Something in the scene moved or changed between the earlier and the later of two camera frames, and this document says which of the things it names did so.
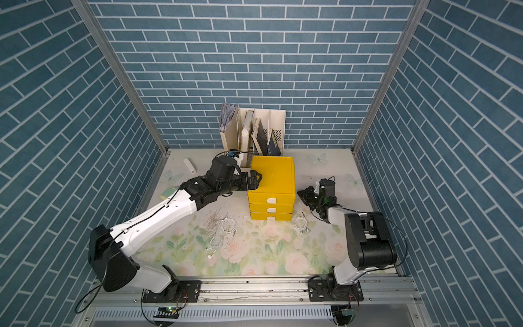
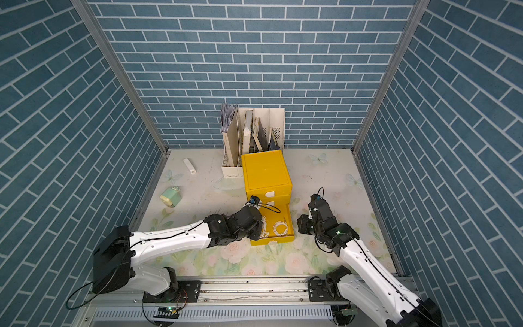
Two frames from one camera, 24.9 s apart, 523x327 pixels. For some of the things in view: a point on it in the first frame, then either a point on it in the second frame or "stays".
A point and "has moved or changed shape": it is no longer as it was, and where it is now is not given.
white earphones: [301, 223] has moved or changed shape
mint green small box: [168, 192] stays
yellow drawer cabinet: [274, 198] has moved or changed shape
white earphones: [229, 225] has moved or changed shape
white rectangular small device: [190, 166] stays
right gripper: [306, 195] to [302, 224]
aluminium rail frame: [256, 302] stays
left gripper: [253, 184] to [258, 228]
